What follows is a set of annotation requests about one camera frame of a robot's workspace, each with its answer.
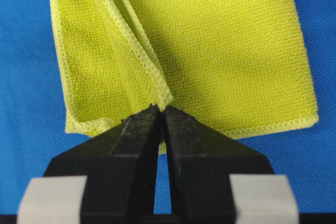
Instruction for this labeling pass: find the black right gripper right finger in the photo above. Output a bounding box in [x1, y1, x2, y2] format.
[165, 106, 298, 223]

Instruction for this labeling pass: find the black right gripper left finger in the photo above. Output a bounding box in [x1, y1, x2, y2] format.
[17, 105, 160, 223]

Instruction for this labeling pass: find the yellow-green microfibre towel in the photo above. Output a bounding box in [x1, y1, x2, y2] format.
[50, 0, 319, 139]

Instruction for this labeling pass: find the blue table cloth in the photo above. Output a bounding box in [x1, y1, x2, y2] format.
[1, 0, 335, 215]

